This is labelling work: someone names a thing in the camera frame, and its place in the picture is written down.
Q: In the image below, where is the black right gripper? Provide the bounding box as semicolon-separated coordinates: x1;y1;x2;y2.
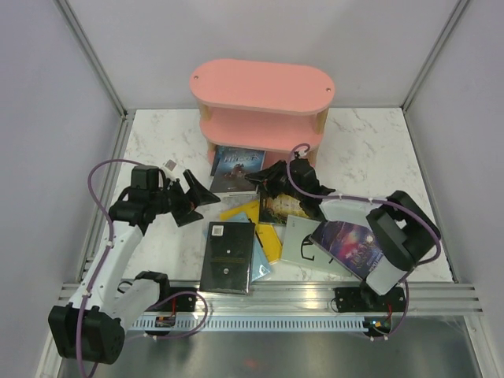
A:
245;159;304;201

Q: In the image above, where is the dark Wuthering Heights book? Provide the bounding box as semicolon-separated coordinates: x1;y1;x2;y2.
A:
209;146;265;196

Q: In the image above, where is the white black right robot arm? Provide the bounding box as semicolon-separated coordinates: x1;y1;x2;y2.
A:
245;157;441;310

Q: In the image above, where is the blue ocean book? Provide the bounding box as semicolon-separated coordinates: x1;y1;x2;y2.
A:
210;146;226;180

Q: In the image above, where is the white slotted cable duct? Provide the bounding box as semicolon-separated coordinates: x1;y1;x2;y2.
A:
130;314;390;332

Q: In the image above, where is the yellow booklet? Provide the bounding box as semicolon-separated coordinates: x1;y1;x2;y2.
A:
220;200;282;263

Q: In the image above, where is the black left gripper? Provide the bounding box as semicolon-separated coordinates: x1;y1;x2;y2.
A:
150;170;220;227

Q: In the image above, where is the purple Robinson Crusoe book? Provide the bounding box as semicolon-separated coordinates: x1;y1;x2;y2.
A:
309;221;384;280

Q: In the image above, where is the pink three-tier shelf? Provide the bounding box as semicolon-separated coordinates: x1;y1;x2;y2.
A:
190;58;335;166

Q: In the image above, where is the black hardcover book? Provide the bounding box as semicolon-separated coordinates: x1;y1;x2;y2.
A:
198;221;257;296

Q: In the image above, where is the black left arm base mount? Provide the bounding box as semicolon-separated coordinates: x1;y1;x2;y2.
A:
147;287;197;314

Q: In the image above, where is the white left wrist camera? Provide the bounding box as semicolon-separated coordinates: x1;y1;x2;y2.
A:
163;160;185;176

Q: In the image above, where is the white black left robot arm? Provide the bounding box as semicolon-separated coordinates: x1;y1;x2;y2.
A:
48;165;220;365

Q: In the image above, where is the green yellow Alice book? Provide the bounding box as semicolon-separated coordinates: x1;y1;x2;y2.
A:
258;191;325;225

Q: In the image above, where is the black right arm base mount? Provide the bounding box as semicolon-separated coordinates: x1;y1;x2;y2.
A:
334;287;406;313

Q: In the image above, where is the pale grey booklet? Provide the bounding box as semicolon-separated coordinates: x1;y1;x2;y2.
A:
281;215;351;277

